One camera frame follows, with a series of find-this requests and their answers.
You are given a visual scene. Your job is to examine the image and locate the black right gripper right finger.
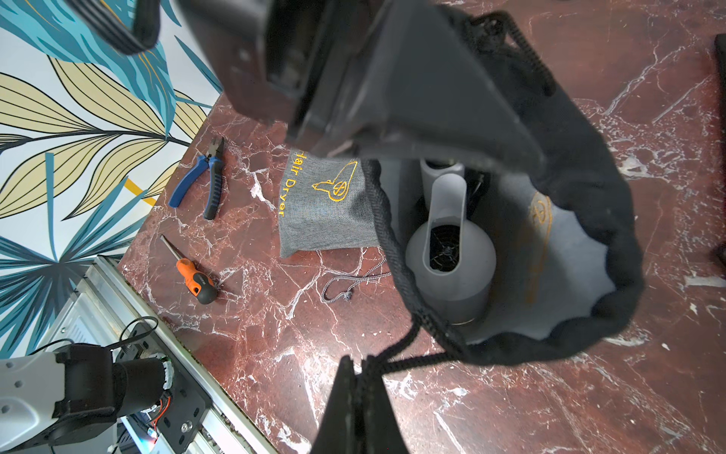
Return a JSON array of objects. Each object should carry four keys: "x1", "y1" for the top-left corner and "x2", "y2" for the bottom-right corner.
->
[{"x1": 357, "y1": 356, "x2": 410, "y2": 454}]

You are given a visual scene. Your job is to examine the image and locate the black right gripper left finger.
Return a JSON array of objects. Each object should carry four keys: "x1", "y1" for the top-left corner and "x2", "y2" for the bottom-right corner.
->
[{"x1": 310, "y1": 356, "x2": 358, "y2": 454}]

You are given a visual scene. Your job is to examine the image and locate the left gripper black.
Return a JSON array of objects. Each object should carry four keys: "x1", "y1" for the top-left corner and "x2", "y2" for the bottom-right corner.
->
[{"x1": 180, "y1": 1, "x2": 546, "y2": 175}]

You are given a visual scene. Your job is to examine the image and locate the blue handled pliers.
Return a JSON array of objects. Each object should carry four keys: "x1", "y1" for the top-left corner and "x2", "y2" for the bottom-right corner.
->
[{"x1": 168, "y1": 135, "x2": 226, "y2": 221}]

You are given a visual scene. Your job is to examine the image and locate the grey fabric pouch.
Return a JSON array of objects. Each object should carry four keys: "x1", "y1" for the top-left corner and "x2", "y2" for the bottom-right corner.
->
[{"x1": 278, "y1": 149, "x2": 379, "y2": 258}]

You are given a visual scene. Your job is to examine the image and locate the orange handled screwdriver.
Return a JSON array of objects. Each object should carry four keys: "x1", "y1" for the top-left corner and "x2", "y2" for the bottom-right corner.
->
[{"x1": 160, "y1": 236, "x2": 219, "y2": 305}]

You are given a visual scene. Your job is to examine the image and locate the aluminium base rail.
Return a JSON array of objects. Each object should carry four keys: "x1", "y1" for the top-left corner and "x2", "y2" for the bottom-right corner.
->
[{"x1": 42, "y1": 257, "x2": 275, "y2": 453}]

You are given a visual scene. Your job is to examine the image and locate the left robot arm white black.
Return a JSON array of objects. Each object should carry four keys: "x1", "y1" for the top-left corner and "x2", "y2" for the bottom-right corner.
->
[{"x1": 1, "y1": 1, "x2": 545, "y2": 452}]

